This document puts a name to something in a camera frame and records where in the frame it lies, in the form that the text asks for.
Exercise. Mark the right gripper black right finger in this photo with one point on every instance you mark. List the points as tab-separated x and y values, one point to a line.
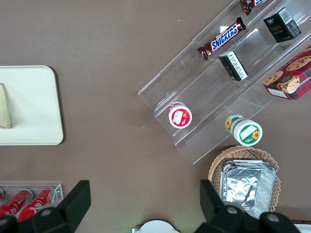
230	221

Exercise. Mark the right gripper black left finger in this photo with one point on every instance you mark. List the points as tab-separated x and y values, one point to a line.
60	216

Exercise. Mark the triangular sandwich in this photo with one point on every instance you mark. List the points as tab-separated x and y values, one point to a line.
5	106

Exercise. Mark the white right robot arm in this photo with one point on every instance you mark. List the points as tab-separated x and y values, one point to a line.
156	227

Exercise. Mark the aluminium foil tray stack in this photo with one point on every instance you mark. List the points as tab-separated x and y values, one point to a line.
245	184

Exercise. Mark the light tan wicker basket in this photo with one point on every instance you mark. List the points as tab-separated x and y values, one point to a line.
243	153

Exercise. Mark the cream plastic tray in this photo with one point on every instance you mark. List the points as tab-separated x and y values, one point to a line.
31	102

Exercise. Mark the clear acrylic bottle rack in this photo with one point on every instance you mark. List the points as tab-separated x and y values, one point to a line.
58	194

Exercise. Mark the red cola bottle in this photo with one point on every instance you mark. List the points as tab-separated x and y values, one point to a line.
13	201
34	205

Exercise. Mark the white rectangular snack bin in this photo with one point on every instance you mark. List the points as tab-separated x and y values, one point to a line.
306	229

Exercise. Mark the green lid yogurt cup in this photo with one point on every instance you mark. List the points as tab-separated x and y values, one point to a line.
247	132

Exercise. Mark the red lid yogurt cup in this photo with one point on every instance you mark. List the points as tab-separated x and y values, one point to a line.
180	116

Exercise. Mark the clear acrylic stepped stand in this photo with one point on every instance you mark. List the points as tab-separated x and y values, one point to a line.
194	80

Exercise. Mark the small black carton box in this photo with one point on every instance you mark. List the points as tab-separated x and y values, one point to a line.
281	26
233	65

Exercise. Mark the red tartan cookie box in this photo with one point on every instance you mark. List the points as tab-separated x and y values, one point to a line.
291	77

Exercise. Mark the Snickers chocolate bar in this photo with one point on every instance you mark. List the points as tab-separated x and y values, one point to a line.
252	3
223	37

